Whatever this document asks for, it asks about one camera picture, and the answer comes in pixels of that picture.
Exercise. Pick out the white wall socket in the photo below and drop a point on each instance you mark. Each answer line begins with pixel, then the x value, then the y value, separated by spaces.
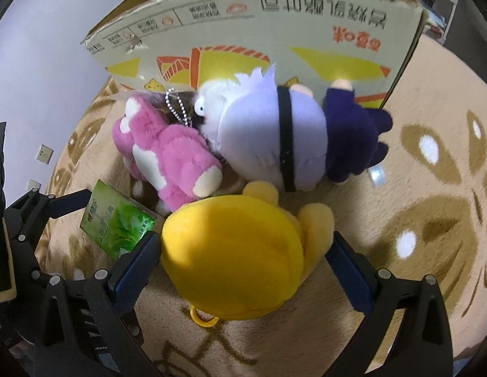
pixel 33 184
pixel 43 153

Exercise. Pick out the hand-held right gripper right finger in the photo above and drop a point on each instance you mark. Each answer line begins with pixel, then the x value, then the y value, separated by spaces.
pixel 348 277

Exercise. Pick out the printed cardboard box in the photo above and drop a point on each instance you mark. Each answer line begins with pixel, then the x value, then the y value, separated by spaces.
pixel 306 27

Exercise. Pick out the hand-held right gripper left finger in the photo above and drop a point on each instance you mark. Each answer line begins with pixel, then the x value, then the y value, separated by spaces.
pixel 135 269

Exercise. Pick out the white-haired plush doll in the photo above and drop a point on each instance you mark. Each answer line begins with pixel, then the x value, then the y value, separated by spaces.
pixel 259 137

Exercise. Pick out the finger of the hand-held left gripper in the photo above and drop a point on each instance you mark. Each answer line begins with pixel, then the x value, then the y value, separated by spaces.
pixel 27 224

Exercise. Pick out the pink plush toy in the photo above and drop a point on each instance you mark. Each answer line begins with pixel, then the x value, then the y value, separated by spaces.
pixel 176 153

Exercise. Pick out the yellow plush toy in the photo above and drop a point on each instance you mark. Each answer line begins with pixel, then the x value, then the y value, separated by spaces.
pixel 227 251

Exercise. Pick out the beige patterned blanket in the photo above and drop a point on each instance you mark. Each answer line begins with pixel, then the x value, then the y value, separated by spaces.
pixel 424 243

